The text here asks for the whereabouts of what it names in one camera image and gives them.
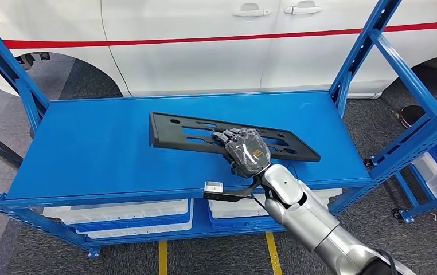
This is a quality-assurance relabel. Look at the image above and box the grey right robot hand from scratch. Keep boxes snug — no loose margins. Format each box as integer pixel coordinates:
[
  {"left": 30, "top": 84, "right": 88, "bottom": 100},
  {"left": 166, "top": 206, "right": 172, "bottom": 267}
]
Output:
[{"left": 211, "top": 128, "right": 272, "bottom": 179}]

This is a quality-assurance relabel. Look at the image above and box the blue metal shelf rack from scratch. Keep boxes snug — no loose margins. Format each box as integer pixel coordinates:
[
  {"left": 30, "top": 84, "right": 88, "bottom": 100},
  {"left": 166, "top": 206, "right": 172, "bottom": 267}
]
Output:
[{"left": 0, "top": 0, "right": 437, "bottom": 260}]

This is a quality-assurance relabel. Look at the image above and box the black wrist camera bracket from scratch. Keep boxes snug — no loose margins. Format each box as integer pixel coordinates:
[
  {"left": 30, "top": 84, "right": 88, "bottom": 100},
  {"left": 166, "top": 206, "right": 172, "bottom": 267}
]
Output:
[{"left": 203, "top": 175, "right": 263, "bottom": 203}]

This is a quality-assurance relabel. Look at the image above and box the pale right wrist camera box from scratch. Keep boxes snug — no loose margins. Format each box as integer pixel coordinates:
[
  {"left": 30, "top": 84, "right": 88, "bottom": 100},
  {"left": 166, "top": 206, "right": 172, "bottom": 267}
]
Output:
[{"left": 204, "top": 181, "right": 224, "bottom": 194}]

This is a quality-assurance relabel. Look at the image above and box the black plastic panel part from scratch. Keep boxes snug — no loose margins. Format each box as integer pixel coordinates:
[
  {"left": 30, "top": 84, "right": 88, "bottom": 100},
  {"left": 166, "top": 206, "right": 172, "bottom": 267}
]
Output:
[{"left": 149, "top": 112, "right": 321, "bottom": 163}]

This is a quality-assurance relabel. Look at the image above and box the yellow floor tape square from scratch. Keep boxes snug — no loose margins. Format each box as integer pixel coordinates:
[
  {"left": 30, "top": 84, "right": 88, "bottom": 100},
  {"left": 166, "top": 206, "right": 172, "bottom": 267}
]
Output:
[{"left": 158, "top": 232, "right": 283, "bottom": 275}]

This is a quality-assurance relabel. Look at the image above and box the blue wheeled shelf rack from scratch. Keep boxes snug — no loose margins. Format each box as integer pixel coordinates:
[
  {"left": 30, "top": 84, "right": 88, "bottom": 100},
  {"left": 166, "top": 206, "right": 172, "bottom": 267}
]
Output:
[{"left": 391, "top": 127, "right": 437, "bottom": 224}]

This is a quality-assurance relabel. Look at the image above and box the white car with red stripe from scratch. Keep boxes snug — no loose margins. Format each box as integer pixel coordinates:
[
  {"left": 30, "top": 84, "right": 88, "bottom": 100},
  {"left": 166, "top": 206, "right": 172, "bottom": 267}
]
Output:
[{"left": 0, "top": 0, "right": 437, "bottom": 100}]

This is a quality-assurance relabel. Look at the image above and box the black round floor base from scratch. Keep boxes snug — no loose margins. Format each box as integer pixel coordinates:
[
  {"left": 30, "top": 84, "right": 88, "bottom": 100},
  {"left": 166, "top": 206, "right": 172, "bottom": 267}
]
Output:
[{"left": 393, "top": 105, "right": 427, "bottom": 130}]

